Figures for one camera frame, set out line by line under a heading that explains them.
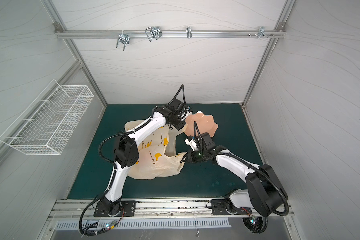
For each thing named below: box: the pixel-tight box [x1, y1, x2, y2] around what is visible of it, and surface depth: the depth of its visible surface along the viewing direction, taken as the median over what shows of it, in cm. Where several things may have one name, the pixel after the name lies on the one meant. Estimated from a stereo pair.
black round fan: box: [241, 216, 264, 232], surface depth 73 cm
